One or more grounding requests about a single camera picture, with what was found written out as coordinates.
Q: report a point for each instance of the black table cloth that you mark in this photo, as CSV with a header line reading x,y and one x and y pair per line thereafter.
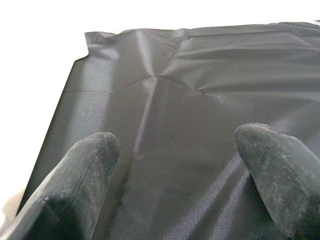
x,y
175,87

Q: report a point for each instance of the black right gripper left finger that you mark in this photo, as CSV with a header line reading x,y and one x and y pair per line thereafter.
x,y
75,187

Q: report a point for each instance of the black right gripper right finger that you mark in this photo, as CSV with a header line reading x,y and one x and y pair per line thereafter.
x,y
282,180

